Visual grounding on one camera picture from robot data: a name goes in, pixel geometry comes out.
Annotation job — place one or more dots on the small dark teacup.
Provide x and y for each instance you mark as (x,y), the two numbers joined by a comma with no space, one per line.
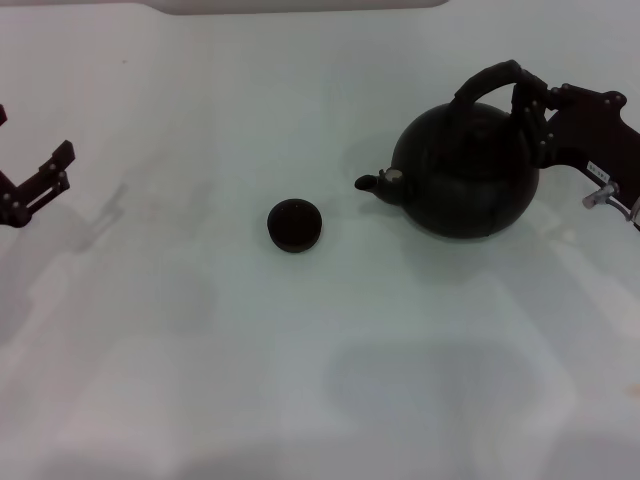
(294,226)

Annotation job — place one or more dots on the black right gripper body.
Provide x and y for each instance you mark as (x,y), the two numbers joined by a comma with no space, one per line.
(595,135)

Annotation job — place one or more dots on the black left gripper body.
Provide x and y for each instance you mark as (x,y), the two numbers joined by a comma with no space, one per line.
(6,200)

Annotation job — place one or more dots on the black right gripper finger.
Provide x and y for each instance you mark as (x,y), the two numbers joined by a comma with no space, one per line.
(532,125)
(540,90)

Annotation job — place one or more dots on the black round teapot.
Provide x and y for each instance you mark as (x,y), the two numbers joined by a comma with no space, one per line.
(465,180)

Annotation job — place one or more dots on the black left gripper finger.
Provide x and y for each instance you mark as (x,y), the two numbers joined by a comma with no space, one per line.
(2,115)
(47,175)

